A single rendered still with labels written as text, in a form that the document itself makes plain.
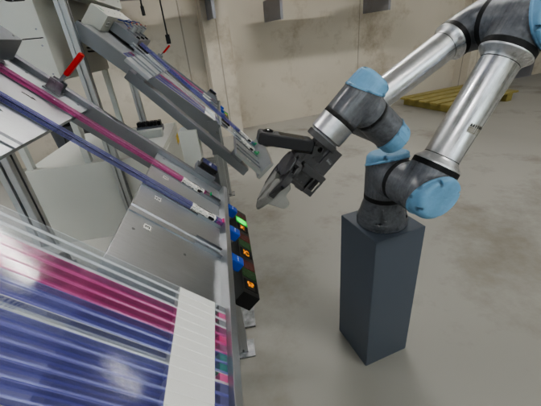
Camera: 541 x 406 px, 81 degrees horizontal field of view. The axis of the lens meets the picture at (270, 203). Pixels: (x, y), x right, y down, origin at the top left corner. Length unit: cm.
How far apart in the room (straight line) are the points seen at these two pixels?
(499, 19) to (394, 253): 62
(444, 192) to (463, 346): 79
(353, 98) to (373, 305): 69
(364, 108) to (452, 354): 105
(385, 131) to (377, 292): 56
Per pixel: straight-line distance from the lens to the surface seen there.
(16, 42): 87
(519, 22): 91
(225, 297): 54
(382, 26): 537
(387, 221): 98
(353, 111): 65
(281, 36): 457
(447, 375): 139
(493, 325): 161
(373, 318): 116
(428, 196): 81
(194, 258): 58
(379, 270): 103
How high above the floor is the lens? 109
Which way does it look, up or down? 28 degrees down
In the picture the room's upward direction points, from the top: 6 degrees counter-clockwise
